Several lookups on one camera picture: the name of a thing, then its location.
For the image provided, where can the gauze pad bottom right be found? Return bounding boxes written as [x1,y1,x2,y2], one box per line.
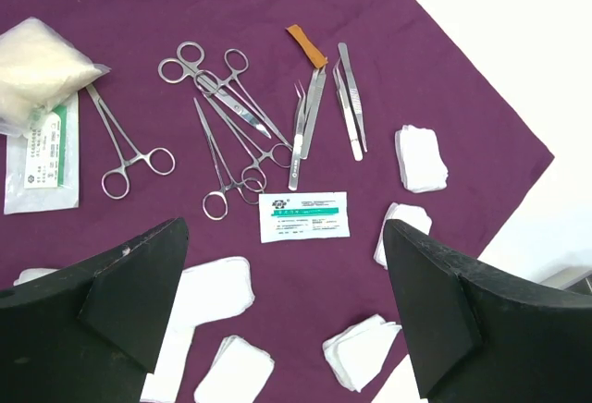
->
[322,314,402,393]

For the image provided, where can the curved tip tweezers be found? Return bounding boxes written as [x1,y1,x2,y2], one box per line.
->
[288,81,306,191]

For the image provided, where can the gauze pad far left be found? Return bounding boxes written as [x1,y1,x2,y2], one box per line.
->
[13,268,56,287]

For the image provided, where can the curved white handle tweezers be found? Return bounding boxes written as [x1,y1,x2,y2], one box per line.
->
[332,59,363,161]

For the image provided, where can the gauze pad middle right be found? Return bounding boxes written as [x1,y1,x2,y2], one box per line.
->
[374,202,432,270]

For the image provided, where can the straight serrated tweezers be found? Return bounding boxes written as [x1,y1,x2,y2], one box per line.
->
[338,43,367,158]

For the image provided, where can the hemostat forceps lower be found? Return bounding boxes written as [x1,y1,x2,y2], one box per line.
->
[193,98,263,221]

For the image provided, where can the purple cloth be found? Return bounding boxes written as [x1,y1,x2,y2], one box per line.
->
[1,0,552,402]

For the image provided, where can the surgical scissors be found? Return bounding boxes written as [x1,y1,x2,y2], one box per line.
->
[158,41,271,139]

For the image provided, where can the bag of cotton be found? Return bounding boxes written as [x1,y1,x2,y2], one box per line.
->
[1,17,110,137]

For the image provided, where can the hemostat forceps upper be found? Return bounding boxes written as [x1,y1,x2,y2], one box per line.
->
[194,48,292,150]

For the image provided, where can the gauze pad lower left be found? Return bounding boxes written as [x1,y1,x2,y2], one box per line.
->
[140,327,194,402]

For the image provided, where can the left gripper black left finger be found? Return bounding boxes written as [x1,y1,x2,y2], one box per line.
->
[1,217,189,402]

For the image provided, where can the suture packet white green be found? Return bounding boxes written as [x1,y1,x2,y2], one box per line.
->
[258,191,351,243]

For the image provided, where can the scalpel with orange cover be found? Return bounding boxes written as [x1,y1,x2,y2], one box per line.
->
[287,24,328,159]

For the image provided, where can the hemostat forceps far left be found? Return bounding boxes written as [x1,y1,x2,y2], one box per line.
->
[86,82,177,201]

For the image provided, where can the gauze pad bottom centre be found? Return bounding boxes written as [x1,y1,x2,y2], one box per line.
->
[193,335,275,403]

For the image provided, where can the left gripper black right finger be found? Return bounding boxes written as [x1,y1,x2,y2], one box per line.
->
[383,219,591,402]

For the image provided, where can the gauze pad top right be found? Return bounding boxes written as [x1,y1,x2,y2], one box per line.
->
[395,125,449,193]

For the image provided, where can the gauze pad centre large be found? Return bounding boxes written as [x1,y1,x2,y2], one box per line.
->
[166,256,255,332]

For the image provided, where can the suture packet under bag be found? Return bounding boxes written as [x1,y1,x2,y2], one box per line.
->
[4,94,80,215]

